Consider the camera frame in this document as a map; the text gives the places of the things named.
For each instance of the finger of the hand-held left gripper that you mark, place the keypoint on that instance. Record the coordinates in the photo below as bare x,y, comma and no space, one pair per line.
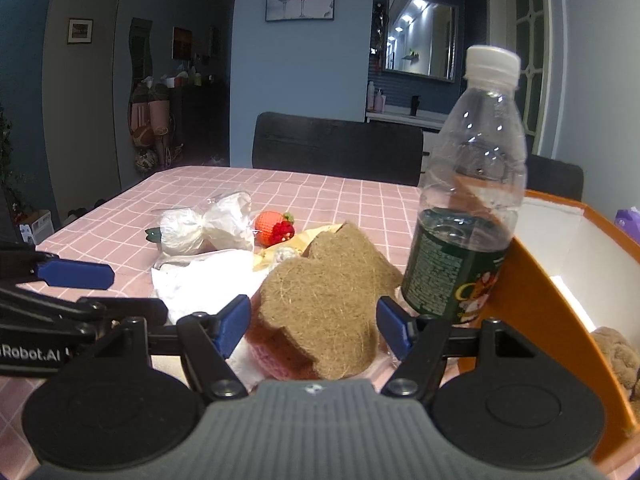
75,275
125,309

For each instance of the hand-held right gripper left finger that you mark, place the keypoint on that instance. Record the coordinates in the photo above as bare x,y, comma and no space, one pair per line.
234,321

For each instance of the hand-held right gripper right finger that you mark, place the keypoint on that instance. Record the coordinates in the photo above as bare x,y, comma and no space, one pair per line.
394,326

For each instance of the brown heart-shaped loofah sponge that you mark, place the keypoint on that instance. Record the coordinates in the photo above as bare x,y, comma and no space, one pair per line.
325,300

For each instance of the pink knitted pad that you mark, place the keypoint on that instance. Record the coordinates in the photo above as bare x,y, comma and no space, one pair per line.
280,355

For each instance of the white box on floor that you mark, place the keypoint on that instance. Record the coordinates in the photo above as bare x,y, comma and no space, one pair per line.
36,227

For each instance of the small grey fluffy ball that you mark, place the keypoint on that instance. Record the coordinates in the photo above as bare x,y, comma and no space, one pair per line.
285,255

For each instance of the white ball in plastic bag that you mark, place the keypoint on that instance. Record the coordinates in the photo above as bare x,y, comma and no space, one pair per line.
181,230

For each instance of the orange crochet ball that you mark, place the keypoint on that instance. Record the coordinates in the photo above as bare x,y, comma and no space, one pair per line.
265,227

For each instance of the crumpled clear plastic bag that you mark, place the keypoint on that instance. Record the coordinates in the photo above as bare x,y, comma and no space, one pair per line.
227,222

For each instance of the yellow wrapper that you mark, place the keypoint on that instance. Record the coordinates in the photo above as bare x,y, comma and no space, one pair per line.
295,241

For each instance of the red crochet strawberry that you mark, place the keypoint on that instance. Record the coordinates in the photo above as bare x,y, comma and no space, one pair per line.
284,229

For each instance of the clear plastic bottle green label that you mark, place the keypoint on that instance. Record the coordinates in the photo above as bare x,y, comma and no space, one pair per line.
467,220

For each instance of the pink checked tablecloth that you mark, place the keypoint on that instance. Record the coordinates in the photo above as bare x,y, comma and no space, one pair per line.
350,200

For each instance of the orange cardboard box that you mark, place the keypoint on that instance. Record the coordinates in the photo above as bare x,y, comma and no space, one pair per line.
540,310

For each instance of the hanging bag of balls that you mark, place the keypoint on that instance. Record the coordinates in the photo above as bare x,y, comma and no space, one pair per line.
147,130

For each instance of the black chair back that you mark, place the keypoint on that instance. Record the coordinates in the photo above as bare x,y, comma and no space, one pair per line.
340,147

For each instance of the dark cabinet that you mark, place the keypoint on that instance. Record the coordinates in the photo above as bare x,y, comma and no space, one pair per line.
200,125

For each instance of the white counter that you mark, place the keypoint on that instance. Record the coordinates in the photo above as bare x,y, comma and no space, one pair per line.
405,117

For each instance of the narrow black chair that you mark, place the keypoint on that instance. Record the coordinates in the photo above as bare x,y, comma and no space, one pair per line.
555,175

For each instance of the brown plush toy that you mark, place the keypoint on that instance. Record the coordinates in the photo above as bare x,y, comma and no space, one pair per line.
617,355

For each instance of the pink bottles on counter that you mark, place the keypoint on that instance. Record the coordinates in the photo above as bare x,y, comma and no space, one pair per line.
376,99

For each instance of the purple packet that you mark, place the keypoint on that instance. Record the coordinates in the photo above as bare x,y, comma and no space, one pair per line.
629,225

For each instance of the white glass-panel door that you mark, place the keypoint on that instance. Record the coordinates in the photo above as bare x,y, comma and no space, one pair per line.
527,60

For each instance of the small framed wall picture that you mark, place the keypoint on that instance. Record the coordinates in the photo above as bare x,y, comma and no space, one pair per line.
80,30

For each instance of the dark framed wall picture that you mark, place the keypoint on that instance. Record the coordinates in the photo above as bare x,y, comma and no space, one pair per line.
182,43

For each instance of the rectangular wall mirror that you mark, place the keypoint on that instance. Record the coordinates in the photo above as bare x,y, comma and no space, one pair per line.
420,35

